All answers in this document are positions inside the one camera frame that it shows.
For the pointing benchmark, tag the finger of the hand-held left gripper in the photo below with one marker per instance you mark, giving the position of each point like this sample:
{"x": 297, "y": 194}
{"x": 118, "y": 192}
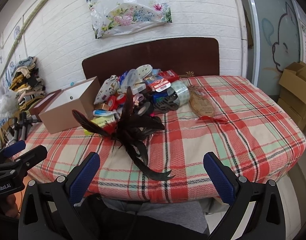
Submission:
{"x": 30, "y": 157}
{"x": 15, "y": 147}

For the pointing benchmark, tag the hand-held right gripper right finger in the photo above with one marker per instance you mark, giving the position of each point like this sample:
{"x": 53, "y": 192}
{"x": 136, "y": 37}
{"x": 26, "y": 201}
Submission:
{"x": 219, "y": 180}

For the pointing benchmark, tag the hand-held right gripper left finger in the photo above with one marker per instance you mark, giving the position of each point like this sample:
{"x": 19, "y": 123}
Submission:
{"x": 84, "y": 177}

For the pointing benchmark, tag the brown gift box white interior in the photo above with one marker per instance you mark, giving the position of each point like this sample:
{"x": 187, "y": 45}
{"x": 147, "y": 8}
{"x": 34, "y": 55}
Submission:
{"x": 67, "y": 110}

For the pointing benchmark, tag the dark feather plant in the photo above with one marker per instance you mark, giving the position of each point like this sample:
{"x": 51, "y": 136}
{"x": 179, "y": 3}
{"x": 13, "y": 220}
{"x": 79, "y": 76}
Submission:
{"x": 133, "y": 127}

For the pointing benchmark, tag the black tape roll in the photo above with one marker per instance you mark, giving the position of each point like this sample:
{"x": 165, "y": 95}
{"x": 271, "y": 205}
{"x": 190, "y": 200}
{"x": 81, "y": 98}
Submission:
{"x": 146, "y": 108}

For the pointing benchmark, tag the person's left hand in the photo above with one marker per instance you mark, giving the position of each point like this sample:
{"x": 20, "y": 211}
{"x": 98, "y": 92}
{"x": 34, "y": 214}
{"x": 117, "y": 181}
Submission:
{"x": 6, "y": 203}

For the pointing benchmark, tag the black tripod stand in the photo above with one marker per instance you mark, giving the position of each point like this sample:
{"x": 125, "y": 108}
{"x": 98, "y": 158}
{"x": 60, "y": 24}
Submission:
{"x": 22, "y": 125}

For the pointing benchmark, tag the red plaid blanket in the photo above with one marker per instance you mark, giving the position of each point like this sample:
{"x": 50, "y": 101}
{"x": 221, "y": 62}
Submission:
{"x": 218, "y": 150}

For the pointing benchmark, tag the white plastic bag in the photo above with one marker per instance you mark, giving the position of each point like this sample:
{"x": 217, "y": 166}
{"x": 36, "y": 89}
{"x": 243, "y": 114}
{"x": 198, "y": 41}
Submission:
{"x": 1, "y": 107}

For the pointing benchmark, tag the person's black trousers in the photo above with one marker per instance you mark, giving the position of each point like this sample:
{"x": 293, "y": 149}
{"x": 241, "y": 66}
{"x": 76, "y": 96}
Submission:
{"x": 112, "y": 226}

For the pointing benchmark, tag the long gold carton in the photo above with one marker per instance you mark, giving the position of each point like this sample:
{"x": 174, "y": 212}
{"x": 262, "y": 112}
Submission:
{"x": 101, "y": 123}

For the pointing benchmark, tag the person's grey top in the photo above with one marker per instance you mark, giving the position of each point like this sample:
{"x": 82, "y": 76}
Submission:
{"x": 168, "y": 215}

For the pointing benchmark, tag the blue and white cream tube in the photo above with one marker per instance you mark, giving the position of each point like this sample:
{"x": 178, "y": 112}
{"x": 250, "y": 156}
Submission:
{"x": 102, "y": 112}

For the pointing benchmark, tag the pile of folded clothes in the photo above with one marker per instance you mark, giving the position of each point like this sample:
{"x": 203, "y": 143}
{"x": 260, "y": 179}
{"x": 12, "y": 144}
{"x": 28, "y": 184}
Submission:
{"x": 27, "y": 80}

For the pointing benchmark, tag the short gold carton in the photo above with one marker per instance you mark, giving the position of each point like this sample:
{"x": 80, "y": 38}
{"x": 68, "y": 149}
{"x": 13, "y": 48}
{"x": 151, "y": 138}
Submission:
{"x": 104, "y": 106}

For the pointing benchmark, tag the small red tape roll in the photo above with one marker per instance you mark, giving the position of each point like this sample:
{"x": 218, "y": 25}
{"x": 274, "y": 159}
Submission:
{"x": 112, "y": 103}

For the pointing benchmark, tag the large red tape roll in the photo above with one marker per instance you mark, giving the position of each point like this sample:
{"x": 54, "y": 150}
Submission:
{"x": 121, "y": 99}

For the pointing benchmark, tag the black plastic drain cover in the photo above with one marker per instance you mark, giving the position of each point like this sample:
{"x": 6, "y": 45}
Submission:
{"x": 166, "y": 105}

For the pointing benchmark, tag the clear tape roll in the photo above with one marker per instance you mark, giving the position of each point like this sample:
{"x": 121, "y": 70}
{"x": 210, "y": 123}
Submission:
{"x": 180, "y": 91}

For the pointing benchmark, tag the closed cardboard carton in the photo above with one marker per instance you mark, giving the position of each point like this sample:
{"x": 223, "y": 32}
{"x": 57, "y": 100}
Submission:
{"x": 295, "y": 115}

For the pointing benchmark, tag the clear plastic case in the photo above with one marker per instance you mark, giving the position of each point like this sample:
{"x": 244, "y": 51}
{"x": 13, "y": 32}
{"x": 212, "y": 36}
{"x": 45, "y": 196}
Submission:
{"x": 131, "y": 78}

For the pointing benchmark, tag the red card box with hang tag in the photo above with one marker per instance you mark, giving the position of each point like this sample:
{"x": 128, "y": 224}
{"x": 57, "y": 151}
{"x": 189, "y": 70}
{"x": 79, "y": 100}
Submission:
{"x": 160, "y": 85}

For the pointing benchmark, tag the white dotted fabric pouch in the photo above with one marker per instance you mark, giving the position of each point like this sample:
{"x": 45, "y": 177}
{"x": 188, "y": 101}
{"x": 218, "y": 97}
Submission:
{"x": 145, "y": 70}

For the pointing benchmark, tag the open cardboard carton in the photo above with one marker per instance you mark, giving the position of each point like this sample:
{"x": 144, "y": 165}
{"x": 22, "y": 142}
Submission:
{"x": 296, "y": 82}

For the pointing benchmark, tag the dark brown headboard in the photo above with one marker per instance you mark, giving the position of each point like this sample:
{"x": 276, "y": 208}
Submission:
{"x": 163, "y": 55}

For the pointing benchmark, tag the glass door with cat decal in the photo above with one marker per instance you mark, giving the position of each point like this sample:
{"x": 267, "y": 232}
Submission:
{"x": 278, "y": 35}

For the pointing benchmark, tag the floral plastic bag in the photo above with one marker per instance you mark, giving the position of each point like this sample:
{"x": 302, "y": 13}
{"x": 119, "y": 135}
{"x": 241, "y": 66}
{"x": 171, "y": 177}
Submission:
{"x": 125, "y": 5}

